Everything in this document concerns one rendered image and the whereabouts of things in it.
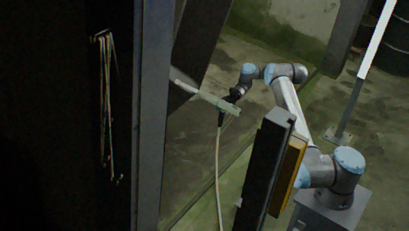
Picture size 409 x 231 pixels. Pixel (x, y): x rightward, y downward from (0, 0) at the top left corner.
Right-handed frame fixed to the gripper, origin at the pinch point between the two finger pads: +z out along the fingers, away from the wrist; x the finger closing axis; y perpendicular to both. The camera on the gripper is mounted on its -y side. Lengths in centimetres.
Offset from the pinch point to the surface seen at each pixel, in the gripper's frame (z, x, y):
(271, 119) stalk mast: 121, -62, -125
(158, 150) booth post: 100, -20, -67
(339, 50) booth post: -167, -35, 31
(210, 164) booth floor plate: 7.2, -2.3, 46.1
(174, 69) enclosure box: -13.0, 45.4, -1.2
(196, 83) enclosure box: -12.4, 26.4, 1.3
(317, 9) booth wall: -171, -3, 3
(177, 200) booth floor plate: 47, -1, 43
